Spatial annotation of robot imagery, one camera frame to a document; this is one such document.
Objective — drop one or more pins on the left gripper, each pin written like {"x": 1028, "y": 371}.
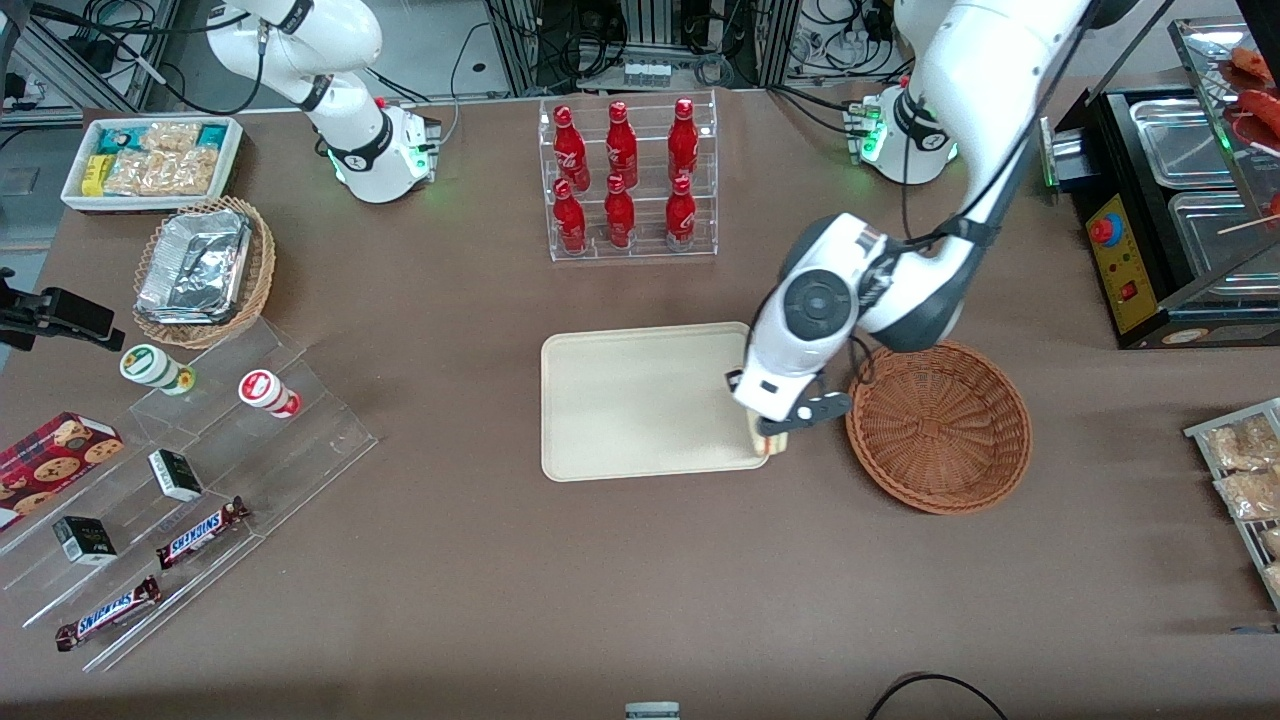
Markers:
{"x": 732, "y": 379}

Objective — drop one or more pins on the triangular sandwich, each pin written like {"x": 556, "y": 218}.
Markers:
{"x": 772, "y": 448}

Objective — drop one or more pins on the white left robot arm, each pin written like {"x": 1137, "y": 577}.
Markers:
{"x": 960, "y": 60}

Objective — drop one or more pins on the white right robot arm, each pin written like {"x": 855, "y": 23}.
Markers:
{"x": 365, "y": 150}

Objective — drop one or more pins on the beige plastic tray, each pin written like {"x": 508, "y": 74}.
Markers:
{"x": 640, "y": 400}

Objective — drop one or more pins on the brown round wicker basket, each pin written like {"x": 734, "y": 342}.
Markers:
{"x": 940, "y": 430}

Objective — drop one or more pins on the light wicker basket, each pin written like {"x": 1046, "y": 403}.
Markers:
{"x": 263, "y": 280}

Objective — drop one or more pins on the silver foil tray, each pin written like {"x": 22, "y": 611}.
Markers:
{"x": 195, "y": 265}

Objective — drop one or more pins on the clear acrylic bottle rack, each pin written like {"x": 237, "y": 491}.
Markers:
{"x": 650, "y": 250}

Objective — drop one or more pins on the red cola bottle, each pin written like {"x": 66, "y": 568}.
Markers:
{"x": 570, "y": 150}
{"x": 570, "y": 222}
{"x": 680, "y": 216}
{"x": 683, "y": 140}
{"x": 621, "y": 145}
{"x": 619, "y": 218}

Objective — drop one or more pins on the small grey device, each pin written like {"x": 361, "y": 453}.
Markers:
{"x": 652, "y": 711}

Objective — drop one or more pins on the white power strip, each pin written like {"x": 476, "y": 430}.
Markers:
{"x": 648, "y": 73}

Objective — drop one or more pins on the black food warmer appliance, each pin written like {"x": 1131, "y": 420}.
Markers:
{"x": 1120, "y": 262}

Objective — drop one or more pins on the aluminium equipment rack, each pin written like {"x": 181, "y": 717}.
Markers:
{"x": 520, "y": 50}

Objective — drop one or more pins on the clear acrylic stepped display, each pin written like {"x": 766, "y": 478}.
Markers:
{"x": 320, "y": 440}

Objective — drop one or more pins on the steel food pan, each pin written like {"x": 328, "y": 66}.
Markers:
{"x": 1180, "y": 140}
{"x": 1210, "y": 240}

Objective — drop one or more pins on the clear bagged pastry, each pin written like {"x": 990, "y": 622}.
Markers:
{"x": 1238, "y": 447}
{"x": 1250, "y": 494}
{"x": 1273, "y": 542}
{"x": 1275, "y": 579}

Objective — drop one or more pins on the red lid yoghurt cup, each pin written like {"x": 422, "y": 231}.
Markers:
{"x": 265, "y": 390}

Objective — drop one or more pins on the snickers chocolate bar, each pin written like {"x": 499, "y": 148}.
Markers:
{"x": 107, "y": 614}
{"x": 200, "y": 533}

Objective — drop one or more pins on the glass steel appliance lid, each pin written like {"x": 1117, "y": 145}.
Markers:
{"x": 1200, "y": 38}

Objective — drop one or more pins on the small black carton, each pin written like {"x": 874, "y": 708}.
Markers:
{"x": 84, "y": 541}
{"x": 175, "y": 475}

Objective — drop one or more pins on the red sausage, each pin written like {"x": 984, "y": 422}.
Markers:
{"x": 1250, "y": 63}
{"x": 1262, "y": 105}

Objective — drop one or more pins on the green lid yoghurt cup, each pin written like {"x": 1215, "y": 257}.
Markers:
{"x": 150, "y": 366}

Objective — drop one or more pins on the teal snack packet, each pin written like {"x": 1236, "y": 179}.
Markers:
{"x": 118, "y": 140}
{"x": 212, "y": 134}

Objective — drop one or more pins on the large clear nut snack bag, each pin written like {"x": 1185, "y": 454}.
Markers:
{"x": 165, "y": 174}

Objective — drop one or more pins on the small clear nut snack bag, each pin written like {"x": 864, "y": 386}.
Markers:
{"x": 172, "y": 136}

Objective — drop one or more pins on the white rectangular snack bin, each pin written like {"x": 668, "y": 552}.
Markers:
{"x": 140, "y": 204}

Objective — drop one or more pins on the yellow snack packet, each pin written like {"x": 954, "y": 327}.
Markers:
{"x": 93, "y": 176}

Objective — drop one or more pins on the red cookie box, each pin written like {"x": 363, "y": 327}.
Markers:
{"x": 55, "y": 465}

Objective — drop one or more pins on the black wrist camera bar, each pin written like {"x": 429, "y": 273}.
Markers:
{"x": 822, "y": 408}

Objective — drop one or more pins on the black clamp mount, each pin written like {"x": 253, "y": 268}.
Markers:
{"x": 80, "y": 318}

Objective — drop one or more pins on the aluminium frame structure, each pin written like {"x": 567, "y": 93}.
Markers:
{"x": 60, "y": 55}

